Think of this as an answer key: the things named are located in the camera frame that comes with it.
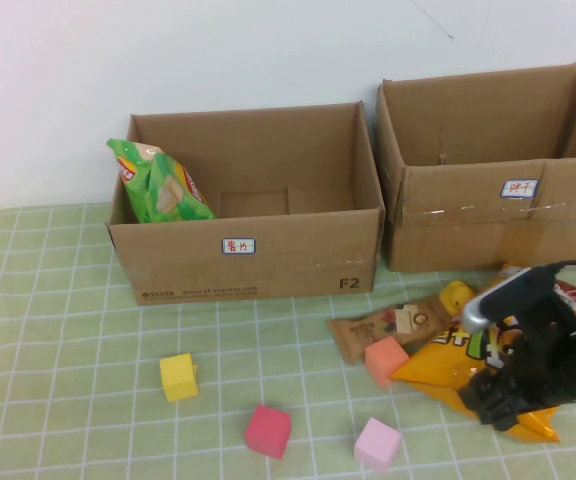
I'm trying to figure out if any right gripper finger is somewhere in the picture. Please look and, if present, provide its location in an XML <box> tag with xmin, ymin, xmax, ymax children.
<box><xmin>460</xmin><ymin>372</ymin><xmax>507</xmax><ymax>409</ymax></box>
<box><xmin>477</xmin><ymin>394</ymin><xmax>524</xmax><ymax>434</ymax></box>

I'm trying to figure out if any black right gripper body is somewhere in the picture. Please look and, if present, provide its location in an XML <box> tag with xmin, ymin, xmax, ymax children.
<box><xmin>497</xmin><ymin>294</ymin><xmax>576</xmax><ymax>406</ymax></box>

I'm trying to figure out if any yellow-orange chip bag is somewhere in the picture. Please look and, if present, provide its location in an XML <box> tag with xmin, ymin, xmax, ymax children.
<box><xmin>390</xmin><ymin>262</ymin><xmax>576</xmax><ymax>444</ymax></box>

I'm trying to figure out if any brown snack bar packet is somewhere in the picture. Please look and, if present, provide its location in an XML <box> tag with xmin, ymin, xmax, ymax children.
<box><xmin>327</xmin><ymin>294</ymin><xmax>452</xmax><ymax>365</ymax></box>

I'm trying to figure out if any green Lay's chip bag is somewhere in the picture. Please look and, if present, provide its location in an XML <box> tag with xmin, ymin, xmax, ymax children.
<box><xmin>106</xmin><ymin>137</ymin><xmax>218</xmax><ymax>225</ymax></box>

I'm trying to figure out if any yellow rubber duck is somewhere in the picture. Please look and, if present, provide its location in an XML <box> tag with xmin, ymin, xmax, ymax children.
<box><xmin>440</xmin><ymin>280</ymin><xmax>479</xmax><ymax>317</ymax></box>

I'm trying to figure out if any orange foam cube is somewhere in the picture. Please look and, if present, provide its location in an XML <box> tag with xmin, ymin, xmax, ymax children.
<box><xmin>364</xmin><ymin>335</ymin><xmax>410</xmax><ymax>391</ymax></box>

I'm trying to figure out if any pink foam cube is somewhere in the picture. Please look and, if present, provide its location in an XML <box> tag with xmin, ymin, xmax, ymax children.
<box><xmin>353</xmin><ymin>417</ymin><xmax>403</xmax><ymax>474</ymax></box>

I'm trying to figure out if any green checked tablecloth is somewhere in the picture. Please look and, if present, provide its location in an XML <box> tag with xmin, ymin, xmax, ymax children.
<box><xmin>0</xmin><ymin>202</ymin><xmax>576</xmax><ymax>480</ymax></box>

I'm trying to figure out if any taped cardboard box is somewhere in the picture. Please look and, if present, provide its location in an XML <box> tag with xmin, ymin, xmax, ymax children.
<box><xmin>375</xmin><ymin>60</ymin><xmax>576</xmax><ymax>274</ymax></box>

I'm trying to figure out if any white label on taped box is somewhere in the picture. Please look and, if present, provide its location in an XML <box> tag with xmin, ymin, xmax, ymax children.
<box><xmin>500</xmin><ymin>178</ymin><xmax>539</xmax><ymax>201</ymax></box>

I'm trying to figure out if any red foam cube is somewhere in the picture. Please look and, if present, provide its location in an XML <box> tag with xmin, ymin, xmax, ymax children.
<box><xmin>245</xmin><ymin>404</ymin><xmax>293</xmax><ymax>460</ymax></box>

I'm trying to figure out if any yellow foam cube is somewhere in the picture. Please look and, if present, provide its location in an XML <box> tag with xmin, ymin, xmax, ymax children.
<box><xmin>159</xmin><ymin>352</ymin><xmax>200</xmax><ymax>404</ymax></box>

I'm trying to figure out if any cardboard box with F2 print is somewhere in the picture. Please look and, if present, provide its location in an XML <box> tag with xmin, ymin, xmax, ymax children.
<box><xmin>106</xmin><ymin>101</ymin><xmax>387</xmax><ymax>307</ymax></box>

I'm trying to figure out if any white label on F2 box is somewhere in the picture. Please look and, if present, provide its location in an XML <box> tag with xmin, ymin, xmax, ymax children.
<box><xmin>221</xmin><ymin>236</ymin><xmax>257</xmax><ymax>256</ymax></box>

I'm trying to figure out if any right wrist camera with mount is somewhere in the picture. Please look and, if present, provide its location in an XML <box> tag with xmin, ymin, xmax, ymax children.
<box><xmin>460</xmin><ymin>266</ymin><xmax>562</xmax><ymax>335</ymax></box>

